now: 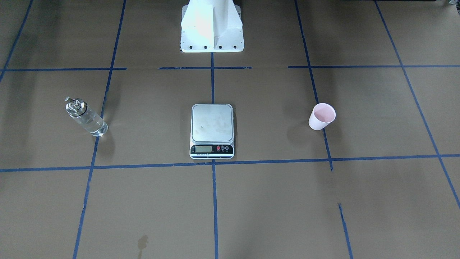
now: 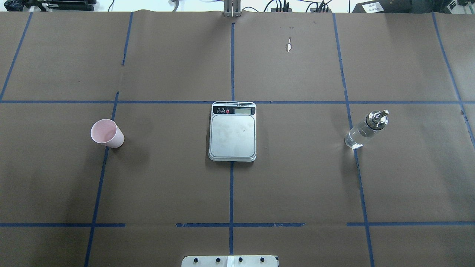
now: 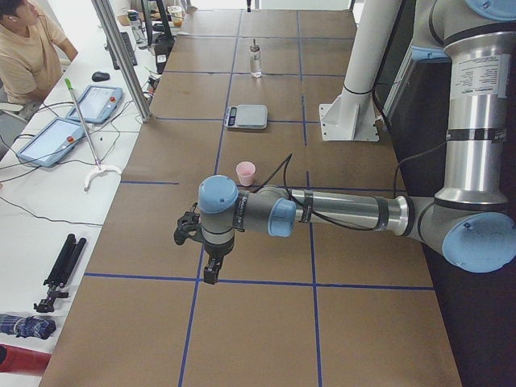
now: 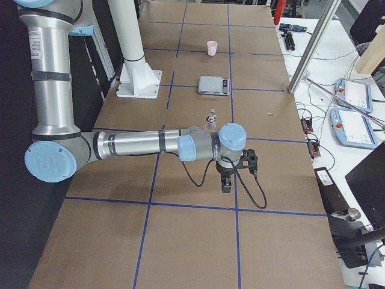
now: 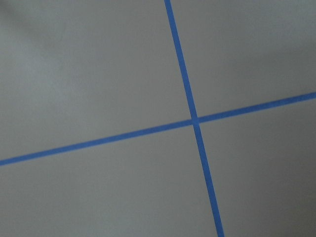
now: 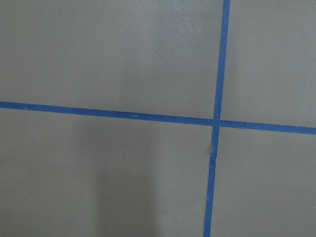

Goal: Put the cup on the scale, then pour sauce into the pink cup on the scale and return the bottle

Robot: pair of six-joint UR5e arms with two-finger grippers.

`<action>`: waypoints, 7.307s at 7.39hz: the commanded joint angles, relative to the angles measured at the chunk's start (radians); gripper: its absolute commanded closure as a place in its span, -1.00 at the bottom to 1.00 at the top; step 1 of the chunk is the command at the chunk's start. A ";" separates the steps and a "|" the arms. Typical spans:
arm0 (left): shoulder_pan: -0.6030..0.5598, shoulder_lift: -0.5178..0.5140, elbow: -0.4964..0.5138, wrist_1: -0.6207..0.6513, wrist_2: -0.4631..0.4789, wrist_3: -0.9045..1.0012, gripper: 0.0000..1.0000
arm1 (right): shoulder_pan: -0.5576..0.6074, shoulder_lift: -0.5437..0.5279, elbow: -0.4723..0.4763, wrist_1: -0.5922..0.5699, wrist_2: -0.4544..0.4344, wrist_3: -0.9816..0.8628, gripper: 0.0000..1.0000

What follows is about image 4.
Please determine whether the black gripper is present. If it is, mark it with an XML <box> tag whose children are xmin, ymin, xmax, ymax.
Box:
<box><xmin>216</xmin><ymin>159</ymin><xmax>235</xmax><ymax>193</ymax></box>

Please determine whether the pink plastic cup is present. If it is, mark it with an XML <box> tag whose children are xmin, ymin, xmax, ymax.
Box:
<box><xmin>206</xmin><ymin>40</ymin><xmax>218</xmax><ymax>57</ymax></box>

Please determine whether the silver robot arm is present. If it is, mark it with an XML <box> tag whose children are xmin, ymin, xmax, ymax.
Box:
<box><xmin>17</xmin><ymin>1</ymin><xmax>256</xmax><ymax>193</ymax></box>

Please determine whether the digital kitchen scale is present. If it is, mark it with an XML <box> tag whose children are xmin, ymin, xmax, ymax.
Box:
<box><xmin>198</xmin><ymin>76</ymin><xmax>232</xmax><ymax>96</ymax></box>

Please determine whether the lower orange connector block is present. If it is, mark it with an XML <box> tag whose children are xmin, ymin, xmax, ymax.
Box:
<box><xmin>307</xmin><ymin>139</ymin><xmax>321</xmax><ymax>160</ymax></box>

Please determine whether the orange connector block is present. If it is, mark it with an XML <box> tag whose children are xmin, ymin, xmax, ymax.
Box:
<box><xmin>300</xmin><ymin>118</ymin><xmax>313</xmax><ymax>134</ymax></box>
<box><xmin>307</xmin><ymin>139</ymin><xmax>321</xmax><ymax>160</ymax></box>

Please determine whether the upper orange connector block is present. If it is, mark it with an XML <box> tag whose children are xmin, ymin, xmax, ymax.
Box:
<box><xmin>300</xmin><ymin>118</ymin><xmax>313</xmax><ymax>134</ymax></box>

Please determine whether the black box with label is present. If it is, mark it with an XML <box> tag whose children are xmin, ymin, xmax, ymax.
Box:
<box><xmin>314</xmin><ymin>167</ymin><xmax>349</xmax><ymax>215</ymax></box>

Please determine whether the lower teach pendant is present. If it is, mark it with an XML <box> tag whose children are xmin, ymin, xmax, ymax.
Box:
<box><xmin>330</xmin><ymin>108</ymin><xmax>378</xmax><ymax>149</ymax></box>

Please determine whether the teach pendant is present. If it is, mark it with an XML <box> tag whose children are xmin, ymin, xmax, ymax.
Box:
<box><xmin>330</xmin><ymin>108</ymin><xmax>378</xmax><ymax>149</ymax></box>
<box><xmin>335</xmin><ymin>78</ymin><xmax>373</xmax><ymax>113</ymax></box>

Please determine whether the black clamp with metal knob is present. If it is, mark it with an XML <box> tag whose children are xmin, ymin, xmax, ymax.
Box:
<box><xmin>328</xmin><ymin>208</ymin><xmax>384</xmax><ymax>269</ymax></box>

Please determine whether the black monitor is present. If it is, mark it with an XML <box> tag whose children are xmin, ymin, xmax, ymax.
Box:
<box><xmin>345</xmin><ymin>143</ymin><xmax>384</xmax><ymax>229</ymax></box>

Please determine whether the small black tripod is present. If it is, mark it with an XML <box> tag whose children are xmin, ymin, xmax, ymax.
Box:
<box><xmin>281</xmin><ymin>30</ymin><xmax>295</xmax><ymax>51</ymax></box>

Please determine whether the upper teach pendant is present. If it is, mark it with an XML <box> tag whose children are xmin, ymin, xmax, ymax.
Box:
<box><xmin>335</xmin><ymin>78</ymin><xmax>373</xmax><ymax>113</ymax></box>

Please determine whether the blue black tool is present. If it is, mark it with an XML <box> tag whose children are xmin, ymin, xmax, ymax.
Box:
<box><xmin>279</xmin><ymin>23</ymin><xmax>307</xmax><ymax>33</ymax></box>

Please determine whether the red object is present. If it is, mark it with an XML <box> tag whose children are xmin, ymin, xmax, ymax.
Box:
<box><xmin>273</xmin><ymin>0</ymin><xmax>286</xmax><ymax>25</ymax></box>

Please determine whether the wooden beam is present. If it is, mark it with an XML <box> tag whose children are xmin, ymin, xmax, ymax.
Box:
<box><xmin>355</xmin><ymin>25</ymin><xmax>384</xmax><ymax>74</ymax></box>

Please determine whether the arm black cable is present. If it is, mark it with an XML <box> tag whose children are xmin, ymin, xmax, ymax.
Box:
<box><xmin>164</xmin><ymin>150</ymin><xmax>268</xmax><ymax>210</ymax></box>

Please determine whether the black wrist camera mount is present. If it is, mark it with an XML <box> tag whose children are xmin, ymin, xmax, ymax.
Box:
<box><xmin>237</xmin><ymin>149</ymin><xmax>258</xmax><ymax>175</ymax></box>

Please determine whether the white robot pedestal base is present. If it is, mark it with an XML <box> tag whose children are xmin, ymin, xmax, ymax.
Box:
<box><xmin>108</xmin><ymin>0</ymin><xmax>162</xmax><ymax>99</ymax></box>

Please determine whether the blue cable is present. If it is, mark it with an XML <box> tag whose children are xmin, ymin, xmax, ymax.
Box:
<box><xmin>357</xmin><ymin>243</ymin><xmax>385</xmax><ymax>289</ymax></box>

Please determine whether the aluminium frame post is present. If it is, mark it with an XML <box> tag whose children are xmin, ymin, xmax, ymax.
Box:
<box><xmin>288</xmin><ymin>0</ymin><xmax>341</xmax><ymax>94</ymax></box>

